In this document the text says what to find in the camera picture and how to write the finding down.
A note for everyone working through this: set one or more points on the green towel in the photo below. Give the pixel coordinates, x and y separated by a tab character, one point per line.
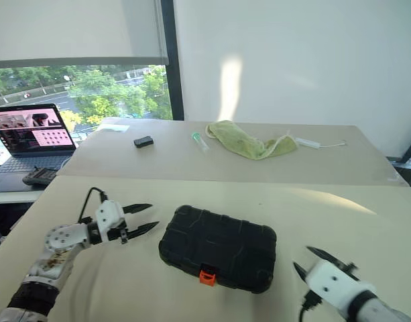
242	141

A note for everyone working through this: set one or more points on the open laptop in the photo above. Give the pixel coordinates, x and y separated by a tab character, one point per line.
31	131

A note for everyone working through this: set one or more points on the dark window frame post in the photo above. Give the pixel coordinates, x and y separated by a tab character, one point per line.
173	67

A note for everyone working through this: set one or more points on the clear tube green cap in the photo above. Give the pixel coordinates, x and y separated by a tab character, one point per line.
199	141

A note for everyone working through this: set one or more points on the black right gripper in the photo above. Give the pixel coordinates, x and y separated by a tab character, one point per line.
351	269

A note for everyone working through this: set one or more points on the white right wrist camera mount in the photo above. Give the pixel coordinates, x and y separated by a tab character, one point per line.
332	285

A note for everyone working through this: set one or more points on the white roller blind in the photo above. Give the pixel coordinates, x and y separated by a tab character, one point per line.
71	30

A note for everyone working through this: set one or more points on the black plastic tool case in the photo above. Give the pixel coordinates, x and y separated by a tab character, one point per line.
218	245

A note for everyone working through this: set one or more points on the dark metal stand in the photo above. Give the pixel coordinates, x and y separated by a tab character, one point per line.
409	154

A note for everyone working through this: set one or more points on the small black box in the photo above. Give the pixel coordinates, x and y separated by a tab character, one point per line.
143	141

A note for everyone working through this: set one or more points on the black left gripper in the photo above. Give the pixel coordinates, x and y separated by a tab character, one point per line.
123	233

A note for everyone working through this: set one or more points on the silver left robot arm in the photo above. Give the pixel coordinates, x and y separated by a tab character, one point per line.
57	241

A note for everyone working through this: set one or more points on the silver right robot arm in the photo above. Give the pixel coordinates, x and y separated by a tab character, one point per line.
383	308

